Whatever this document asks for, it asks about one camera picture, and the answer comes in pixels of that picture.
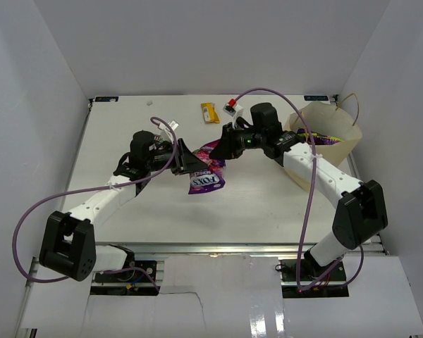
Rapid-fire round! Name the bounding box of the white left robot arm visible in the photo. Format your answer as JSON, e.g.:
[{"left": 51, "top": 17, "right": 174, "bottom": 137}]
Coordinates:
[{"left": 39, "top": 131, "right": 207, "bottom": 282}]

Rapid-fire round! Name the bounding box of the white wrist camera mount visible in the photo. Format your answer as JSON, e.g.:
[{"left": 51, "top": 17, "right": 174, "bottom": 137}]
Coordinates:
[
  {"left": 223, "top": 99, "right": 244, "bottom": 128},
  {"left": 152, "top": 120, "right": 179, "bottom": 144}
]

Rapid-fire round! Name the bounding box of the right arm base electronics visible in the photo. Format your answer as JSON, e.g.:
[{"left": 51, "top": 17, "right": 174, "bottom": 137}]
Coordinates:
[{"left": 276, "top": 258, "right": 350, "bottom": 299}]

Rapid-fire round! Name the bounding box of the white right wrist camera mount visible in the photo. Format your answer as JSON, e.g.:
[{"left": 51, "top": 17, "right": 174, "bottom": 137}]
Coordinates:
[{"left": 223, "top": 99, "right": 244, "bottom": 128}]

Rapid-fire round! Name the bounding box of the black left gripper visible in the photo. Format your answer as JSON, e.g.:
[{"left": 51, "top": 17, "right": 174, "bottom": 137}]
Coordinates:
[{"left": 146, "top": 139, "right": 208, "bottom": 176}]

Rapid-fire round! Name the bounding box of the brown paper bag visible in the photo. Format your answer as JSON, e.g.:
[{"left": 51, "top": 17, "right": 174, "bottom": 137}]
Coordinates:
[{"left": 283, "top": 93, "right": 364, "bottom": 193}]

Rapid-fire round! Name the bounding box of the dark blue chips bag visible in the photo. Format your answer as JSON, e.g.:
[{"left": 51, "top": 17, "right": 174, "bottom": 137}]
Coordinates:
[{"left": 296, "top": 128, "right": 342, "bottom": 146}]

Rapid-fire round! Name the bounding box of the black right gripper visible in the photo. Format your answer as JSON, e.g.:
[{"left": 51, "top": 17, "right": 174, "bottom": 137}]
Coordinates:
[{"left": 209, "top": 122, "right": 266, "bottom": 161}]

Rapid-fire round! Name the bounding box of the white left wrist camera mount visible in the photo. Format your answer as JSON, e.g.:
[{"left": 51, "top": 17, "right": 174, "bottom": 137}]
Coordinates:
[{"left": 152, "top": 120, "right": 179, "bottom": 144}]

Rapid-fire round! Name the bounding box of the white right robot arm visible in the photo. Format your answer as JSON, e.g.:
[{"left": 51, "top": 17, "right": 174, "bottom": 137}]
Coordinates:
[{"left": 210, "top": 100, "right": 388, "bottom": 281}]

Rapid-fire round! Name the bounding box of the purple white snack packet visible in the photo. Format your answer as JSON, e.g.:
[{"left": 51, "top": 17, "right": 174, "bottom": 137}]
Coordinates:
[{"left": 188, "top": 140, "right": 226, "bottom": 195}]

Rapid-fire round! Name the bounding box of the yellow snack bar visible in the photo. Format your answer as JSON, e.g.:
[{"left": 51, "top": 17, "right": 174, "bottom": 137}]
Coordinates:
[{"left": 200, "top": 102, "right": 220, "bottom": 124}]

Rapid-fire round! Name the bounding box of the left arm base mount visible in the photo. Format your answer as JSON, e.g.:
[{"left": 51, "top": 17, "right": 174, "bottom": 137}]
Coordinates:
[{"left": 90, "top": 261, "right": 160, "bottom": 296}]

